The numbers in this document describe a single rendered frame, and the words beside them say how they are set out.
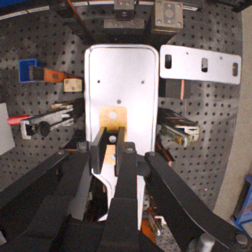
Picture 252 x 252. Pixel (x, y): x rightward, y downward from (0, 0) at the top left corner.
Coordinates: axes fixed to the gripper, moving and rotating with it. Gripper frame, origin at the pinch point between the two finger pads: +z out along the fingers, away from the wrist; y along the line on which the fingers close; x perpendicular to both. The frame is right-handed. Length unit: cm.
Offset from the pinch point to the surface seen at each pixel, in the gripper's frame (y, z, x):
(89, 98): -9.0, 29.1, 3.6
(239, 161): 148, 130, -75
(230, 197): 152, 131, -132
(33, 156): -53, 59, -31
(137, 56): 5.2, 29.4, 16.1
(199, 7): 23.4, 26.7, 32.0
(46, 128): -12.4, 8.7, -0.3
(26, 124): -16.2, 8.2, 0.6
